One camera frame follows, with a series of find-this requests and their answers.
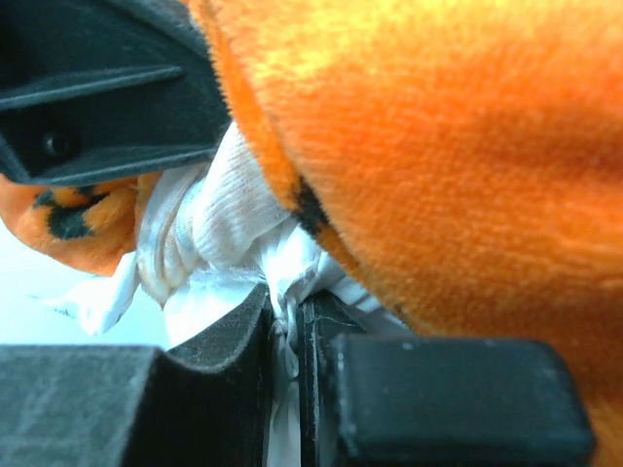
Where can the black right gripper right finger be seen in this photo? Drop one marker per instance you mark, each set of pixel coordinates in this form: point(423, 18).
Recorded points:
point(328, 334)

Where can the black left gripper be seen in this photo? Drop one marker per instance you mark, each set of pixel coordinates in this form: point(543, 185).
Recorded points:
point(98, 90)

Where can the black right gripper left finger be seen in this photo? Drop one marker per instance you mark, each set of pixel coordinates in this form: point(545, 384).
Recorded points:
point(206, 402)

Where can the white pillow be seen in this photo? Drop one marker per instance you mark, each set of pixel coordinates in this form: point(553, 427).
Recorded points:
point(210, 233)

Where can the orange patterned plush pillowcase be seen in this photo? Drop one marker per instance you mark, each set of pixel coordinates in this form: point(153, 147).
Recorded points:
point(461, 161)

